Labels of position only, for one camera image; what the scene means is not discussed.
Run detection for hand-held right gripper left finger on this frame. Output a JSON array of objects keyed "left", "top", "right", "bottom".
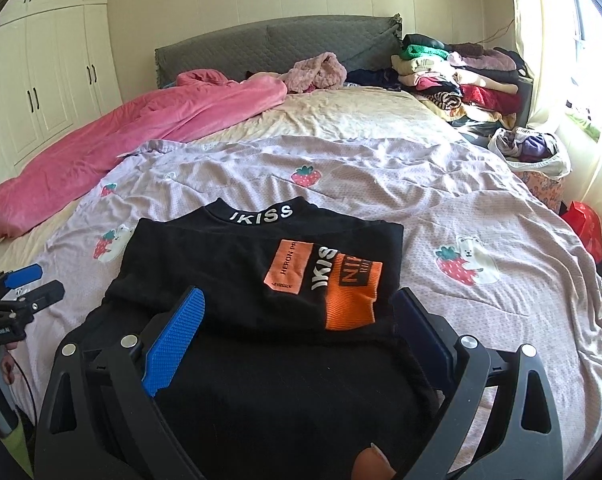
[{"left": 34, "top": 286, "right": 205, "bottom": 480}]

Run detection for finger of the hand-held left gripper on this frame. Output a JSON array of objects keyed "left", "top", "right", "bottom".
[
  {"left": 20, "top": 280, "right": 66, "bottom": 313},
  {"left": 4, "top": 264, "right": 44, "bottom": 289}
]

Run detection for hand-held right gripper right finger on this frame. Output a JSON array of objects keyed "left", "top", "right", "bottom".
[{"left": 393, "top": 287, "right": 564, "bottom": 480}]

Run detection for black sweater with orange cuffs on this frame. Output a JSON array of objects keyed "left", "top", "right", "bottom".
[{"left": 64, "top": 197, "right": 439, "bottom": 480}]

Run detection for white bag of clothes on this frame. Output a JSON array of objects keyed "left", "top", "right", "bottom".
[{"left": 488, "top": 126, "right": 572, "bottom": 177}]

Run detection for pile of folded clothes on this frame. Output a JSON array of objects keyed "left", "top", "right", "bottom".
[{"left": 391, "top": 33, "right": 532, "bottom": 128}]

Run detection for dark navy clothes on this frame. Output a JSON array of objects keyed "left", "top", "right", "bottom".
[{"left": 346, "top": 67, "right": 402, "bottom": 92}]

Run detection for person's left hand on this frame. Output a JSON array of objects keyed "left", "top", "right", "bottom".
[{"left": 0, "top": 341, "right": 18, "bottom": 386}]

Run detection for person's right hand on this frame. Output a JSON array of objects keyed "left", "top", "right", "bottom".
[{"left": 351, "top": 442, "right": 397, "bottom": 480}]

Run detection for lilac printed quilt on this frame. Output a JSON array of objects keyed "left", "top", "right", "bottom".
[{"left": 11, "top": 135, "right": 602, "bottom": 466}]

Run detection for yellow-green cloth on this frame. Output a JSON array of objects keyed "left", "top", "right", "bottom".
[{"left": 1, "top": 422, "right": 34, "bottom": 478}]

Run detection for pink fleece blanket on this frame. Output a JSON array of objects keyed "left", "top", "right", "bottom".
[{"left": 0, "top": 70, "right": 288, "bottom": 241}]

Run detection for floral storage box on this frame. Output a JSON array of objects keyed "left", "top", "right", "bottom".
[{"left": 511, "top": 167, "right": 566, "bottom": 211}]

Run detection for red plastic bag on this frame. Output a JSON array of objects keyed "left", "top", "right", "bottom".
[{"left": 561, "top": 201, "right": 602, "bottom": 263}]

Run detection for white wardrobe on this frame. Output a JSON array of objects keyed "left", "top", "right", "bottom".
[{"left": 0, "top": 0, "right": 123, "bottom": 196}]

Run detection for cream curtain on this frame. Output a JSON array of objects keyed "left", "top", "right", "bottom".
[{"left": 506, "top": 0, "right": 602, "bottom": 261}]

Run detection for cream bed sheet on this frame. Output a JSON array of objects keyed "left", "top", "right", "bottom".
[{"left": 0, "top": 85, "right": 462, "bottom": 261}]

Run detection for pink fluffy garment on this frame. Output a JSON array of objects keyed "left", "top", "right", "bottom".
[{"left": 286, "top": 52, "right": 347, "bottom": 93}]

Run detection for grey quilted headboard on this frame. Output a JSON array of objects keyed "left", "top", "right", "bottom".
[{"left": 154, "top": 14, "right": 403, "bottom": 92}]

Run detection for window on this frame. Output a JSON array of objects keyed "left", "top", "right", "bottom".
[{"left": 563, "top": 0, "right": 602, "bottom": 136}]

